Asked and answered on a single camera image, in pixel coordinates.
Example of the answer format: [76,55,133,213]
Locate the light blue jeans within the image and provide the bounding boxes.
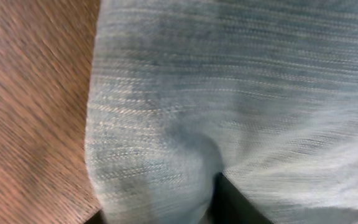
[85,0,358,223]

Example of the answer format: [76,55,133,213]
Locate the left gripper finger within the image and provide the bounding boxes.
[208,173,273,224]

